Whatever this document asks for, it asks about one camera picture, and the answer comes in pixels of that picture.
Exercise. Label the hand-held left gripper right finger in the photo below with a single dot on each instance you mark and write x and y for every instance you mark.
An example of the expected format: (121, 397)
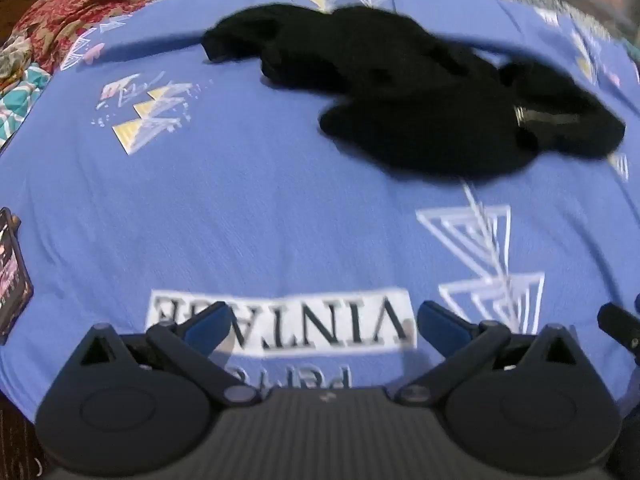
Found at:
(442, 327)

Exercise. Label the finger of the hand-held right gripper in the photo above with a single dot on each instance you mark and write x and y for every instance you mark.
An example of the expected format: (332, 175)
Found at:
(619, 327)

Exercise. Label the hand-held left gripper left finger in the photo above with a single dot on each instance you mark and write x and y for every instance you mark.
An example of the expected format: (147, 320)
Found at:
(207, 327)

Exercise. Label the black pants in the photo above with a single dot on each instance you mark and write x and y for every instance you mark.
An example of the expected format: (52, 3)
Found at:
(420, 90)

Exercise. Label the blue printed blanket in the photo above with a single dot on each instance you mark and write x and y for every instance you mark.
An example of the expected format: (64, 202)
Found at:
(250, 210)

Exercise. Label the dark smartphone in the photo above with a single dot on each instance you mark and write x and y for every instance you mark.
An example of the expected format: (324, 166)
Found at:
(11, 280)

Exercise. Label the teal patterned cloth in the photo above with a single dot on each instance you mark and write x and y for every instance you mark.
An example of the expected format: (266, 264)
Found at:
(22, 105)

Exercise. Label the grey floral scarf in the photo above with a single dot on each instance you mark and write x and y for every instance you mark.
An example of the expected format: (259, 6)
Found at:
(15, 57)

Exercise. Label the red patterned quilt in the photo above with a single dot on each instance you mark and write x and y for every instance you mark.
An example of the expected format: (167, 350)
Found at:
(75, 5)

